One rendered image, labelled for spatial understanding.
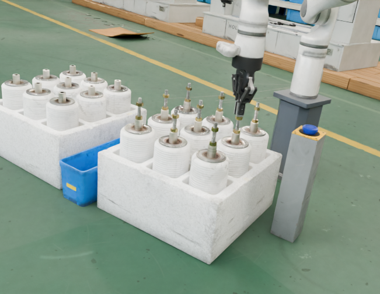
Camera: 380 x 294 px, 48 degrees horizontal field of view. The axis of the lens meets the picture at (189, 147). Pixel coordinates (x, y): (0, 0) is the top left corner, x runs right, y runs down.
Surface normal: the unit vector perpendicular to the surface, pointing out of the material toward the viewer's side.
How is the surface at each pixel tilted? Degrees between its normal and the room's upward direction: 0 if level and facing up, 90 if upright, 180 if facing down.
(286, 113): 90
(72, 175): 92
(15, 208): 0
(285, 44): 90
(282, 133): 90
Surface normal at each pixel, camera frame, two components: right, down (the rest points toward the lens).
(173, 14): 0.63, 0.37
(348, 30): -0.76, 0.19
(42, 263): 0.10, -0.91
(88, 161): 0.81, 0.28
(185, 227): -0.55, 0.29
